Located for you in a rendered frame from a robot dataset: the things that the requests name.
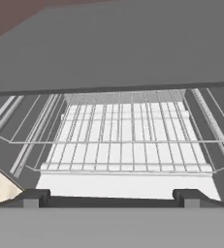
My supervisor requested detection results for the grey toaster oven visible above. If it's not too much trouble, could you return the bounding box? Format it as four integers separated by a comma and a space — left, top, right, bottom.
0, 0, 224, 205

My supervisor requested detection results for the silver wire oven rack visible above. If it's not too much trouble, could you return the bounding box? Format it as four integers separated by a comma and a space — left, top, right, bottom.
0, 90, 224, 174

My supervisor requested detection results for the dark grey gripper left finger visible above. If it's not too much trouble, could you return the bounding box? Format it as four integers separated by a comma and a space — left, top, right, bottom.
0, 189, 51, 208

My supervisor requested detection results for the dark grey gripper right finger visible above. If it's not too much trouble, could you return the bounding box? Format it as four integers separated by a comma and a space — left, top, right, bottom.
173, 189, 224, 208

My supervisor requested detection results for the white toaster oven tray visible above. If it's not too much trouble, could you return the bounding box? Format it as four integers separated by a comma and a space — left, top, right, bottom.
35, 102, 222, 202

